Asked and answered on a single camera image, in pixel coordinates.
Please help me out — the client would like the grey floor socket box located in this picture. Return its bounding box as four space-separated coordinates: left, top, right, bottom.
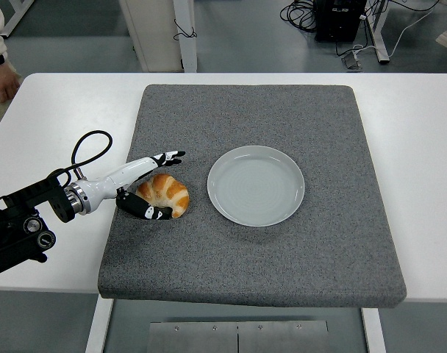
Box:
341 51 362 71

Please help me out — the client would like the white cable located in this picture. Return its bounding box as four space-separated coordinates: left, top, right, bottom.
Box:
350 7 446 59

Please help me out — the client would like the white cabinet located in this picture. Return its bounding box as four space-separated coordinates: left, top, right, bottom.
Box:
118 0 199 74

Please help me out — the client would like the round grey plate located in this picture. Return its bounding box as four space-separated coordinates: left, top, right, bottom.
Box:
207 145 306 228

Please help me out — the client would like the white metal frame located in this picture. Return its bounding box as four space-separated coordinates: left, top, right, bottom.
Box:
1 0 35 40

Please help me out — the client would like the black cable bundle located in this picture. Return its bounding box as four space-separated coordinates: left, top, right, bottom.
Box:
280 0 320 35

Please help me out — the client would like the black computer tower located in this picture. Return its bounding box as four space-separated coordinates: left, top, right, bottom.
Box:
314 0 368 42

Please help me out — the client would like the white desk leg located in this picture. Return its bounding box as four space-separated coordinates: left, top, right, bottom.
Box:
366 0 390 65

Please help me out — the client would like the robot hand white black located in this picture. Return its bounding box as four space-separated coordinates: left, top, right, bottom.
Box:
76 149 187 221

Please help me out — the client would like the white table leg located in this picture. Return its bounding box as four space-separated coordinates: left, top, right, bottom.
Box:
360 307 387 353
84 293 115 353

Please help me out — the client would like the golden croissant bread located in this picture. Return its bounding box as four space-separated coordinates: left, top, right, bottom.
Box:
135 173 190 219

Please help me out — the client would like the person's hand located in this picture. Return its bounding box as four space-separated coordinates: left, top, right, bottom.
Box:
0 65 21 104

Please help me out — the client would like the grey felt mat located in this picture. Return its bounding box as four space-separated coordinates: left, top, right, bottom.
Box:
97 84 408 309

